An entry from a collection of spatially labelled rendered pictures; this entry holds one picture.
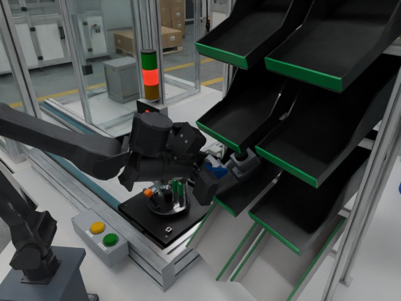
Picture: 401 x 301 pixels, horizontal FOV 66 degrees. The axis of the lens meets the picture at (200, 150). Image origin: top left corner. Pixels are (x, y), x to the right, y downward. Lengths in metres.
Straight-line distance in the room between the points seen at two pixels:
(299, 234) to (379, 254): 0.56
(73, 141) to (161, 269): 0.46
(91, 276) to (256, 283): 0.50
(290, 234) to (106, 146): 0.39
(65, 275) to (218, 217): 0.39
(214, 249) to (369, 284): 0.48
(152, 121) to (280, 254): 0.44
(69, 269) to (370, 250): 0.90
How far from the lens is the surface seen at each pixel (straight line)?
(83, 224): 1.05
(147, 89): 1.05
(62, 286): 0.78
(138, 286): 0.98
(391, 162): 0.80
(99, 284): 1.02
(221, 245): 0.83
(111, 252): 0.95
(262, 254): 0.80
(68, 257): 0.83
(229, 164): 0.69
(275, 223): 0.67
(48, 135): 0.56
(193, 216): 1.00
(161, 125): 0.52
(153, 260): 0.90
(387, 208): 1.38
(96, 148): 0.55
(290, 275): 0.77
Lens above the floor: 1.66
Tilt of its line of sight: 32 degrees down
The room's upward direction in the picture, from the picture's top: straight up
